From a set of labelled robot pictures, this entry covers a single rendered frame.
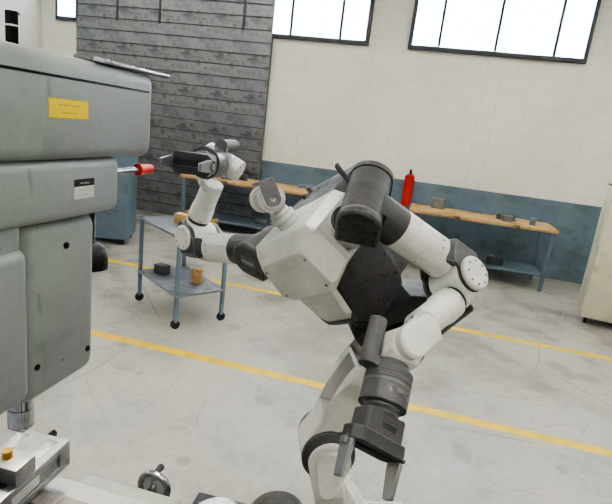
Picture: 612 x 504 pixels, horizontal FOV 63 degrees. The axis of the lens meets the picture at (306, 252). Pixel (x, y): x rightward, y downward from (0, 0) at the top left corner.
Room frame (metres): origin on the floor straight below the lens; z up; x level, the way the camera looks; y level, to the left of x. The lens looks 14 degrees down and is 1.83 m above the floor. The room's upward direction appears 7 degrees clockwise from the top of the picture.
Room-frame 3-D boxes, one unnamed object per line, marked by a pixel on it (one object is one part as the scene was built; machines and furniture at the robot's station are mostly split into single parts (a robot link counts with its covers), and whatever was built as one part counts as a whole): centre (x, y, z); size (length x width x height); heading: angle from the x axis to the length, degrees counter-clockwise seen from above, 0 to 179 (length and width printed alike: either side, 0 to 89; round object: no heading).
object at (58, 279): (0.85, 0.51, 1.47); 0.21 x 0.19 x 0.32; 77
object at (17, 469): (0.93, 0.62, 1.04); 0.15 x 0.06 x 0.04; 80
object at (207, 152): (1.35, 0.31, 1.70); 0.13 x 0.12 x 0.10; 78
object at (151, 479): (1.34, 0.40, 0.65); 0.16 x 0.12 x 0.12; 167
